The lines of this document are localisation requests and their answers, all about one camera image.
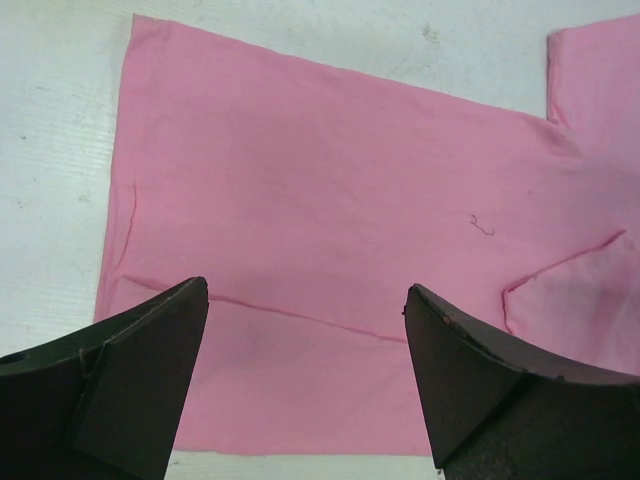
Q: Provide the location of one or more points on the pink t shirt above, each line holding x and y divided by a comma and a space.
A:
311, 198

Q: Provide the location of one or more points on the dark loose thread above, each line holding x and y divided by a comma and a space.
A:
485, 231

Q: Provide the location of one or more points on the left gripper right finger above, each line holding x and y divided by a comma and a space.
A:
497, 407

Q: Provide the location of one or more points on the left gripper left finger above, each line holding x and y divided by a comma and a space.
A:
104, 402

